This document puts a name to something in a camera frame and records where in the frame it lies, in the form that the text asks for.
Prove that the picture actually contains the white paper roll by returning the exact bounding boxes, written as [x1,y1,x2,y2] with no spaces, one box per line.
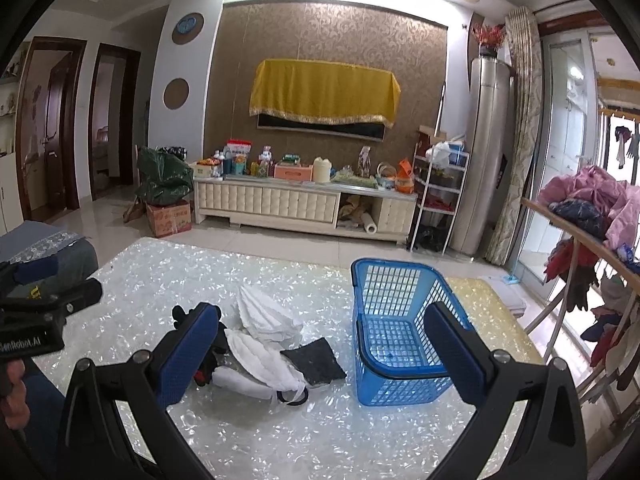
[361,212,378,235]

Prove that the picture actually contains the pink storage box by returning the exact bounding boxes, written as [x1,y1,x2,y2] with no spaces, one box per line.
[273,164,312,182]

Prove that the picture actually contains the white plastic bag on shelf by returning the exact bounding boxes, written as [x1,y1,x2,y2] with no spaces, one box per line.
[424,142,463,168]

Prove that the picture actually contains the brown wooden door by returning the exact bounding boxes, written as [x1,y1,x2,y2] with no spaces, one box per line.
[15,36,86,221]

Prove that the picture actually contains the red artificial flowers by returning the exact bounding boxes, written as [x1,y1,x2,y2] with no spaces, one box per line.
[472,24,506,58]

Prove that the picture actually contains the white metal shelf rack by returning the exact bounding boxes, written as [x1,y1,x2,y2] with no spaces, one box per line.
[407,127,470,254]

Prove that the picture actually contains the patterned beige curtain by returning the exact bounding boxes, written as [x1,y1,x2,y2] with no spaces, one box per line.
[485,6,544,266]

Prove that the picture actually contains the green plastic bag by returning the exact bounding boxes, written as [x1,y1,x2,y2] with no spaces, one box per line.
[136,146,194,207]

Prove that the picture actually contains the red hanging garment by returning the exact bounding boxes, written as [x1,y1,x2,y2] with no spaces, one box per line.
[544,238,599,312]

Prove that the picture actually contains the cream plastic jar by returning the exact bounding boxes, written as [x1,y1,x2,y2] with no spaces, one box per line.
[312,157,332,184]

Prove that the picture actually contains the yellow cloth TV cover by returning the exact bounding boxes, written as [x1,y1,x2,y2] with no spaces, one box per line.
[248,58,401,128]

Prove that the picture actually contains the grey cushioned stool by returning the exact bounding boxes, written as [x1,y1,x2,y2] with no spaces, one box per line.
[1,221,99,298]

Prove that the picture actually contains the white quilted cloth with straps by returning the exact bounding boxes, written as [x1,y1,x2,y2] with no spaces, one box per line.
[212,328,309,406]

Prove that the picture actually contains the cream TV cabinet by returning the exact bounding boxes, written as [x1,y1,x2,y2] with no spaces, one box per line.
[194,176,416,244]

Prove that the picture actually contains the wooden clothes rack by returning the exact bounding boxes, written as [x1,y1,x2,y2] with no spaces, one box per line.
[519,196,640,411]

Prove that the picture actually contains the red white snack box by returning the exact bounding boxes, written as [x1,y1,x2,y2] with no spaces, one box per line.
[226,139,253,174]

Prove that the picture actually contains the dark grey square cloth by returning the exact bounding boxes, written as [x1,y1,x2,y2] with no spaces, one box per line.
[281,338,346,387]

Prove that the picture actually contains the orange bag on cabinet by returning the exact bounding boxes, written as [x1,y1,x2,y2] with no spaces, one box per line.
[395,158,414,194]

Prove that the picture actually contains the silver standing air conditioner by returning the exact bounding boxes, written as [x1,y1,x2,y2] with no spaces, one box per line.
[449,56,515,257]

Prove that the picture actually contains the grey floor mat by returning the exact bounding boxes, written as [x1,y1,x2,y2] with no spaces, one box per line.
[482,276,526,318]

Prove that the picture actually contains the cardboard box on floor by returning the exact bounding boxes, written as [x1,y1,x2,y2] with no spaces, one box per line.
[145,200,192,238]

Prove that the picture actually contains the person left hand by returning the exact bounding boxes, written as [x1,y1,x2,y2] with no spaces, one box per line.
[1,361,30,430]

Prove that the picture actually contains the pile of pink clothes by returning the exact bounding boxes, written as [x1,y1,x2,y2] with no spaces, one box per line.
[537,165,639,252]

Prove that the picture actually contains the blue plastic laundry basket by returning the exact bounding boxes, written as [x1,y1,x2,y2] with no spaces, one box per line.
[350,258,473,408]

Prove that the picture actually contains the black plush toy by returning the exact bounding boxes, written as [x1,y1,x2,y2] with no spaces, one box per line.
[193,302,230,387]

